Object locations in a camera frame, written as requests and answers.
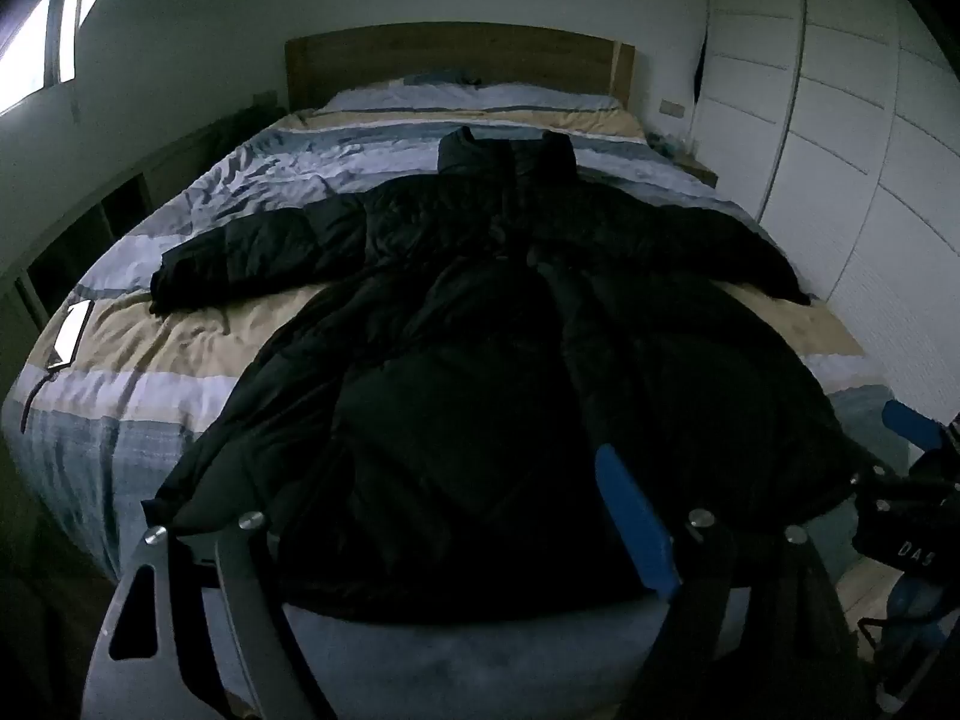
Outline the window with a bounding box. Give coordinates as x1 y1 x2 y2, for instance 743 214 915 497
0 0 140 118

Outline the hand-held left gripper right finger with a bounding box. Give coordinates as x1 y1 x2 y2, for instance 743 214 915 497
595 444 880 720

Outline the wooden nightstand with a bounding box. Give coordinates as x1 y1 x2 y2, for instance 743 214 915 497
651 131 719 187

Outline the black puffer coat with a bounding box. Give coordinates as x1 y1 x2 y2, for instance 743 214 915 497
142 126 872 625

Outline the bed with striped duvet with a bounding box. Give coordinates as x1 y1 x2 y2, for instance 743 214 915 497
0 101 912 698

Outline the white tablet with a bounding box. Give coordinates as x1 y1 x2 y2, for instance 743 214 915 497
46 300 95 373

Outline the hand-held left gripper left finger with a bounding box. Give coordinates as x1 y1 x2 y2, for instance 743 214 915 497
81 511 332 720

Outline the dark cable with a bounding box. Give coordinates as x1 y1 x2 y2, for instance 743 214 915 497
20 369 55 434

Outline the low open shelf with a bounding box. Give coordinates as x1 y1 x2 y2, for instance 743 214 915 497
0 120 226 335

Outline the wooden bed headboard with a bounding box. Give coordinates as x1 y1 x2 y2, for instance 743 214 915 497
285 22 635 115

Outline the white wardrobe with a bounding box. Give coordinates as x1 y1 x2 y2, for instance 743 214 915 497
688 0 960 428

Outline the white pillow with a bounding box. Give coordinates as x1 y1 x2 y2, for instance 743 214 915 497
474 82 625 112
324 79 482 112

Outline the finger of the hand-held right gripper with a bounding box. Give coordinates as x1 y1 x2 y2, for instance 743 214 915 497
882 399 949 458
847 462 947 511

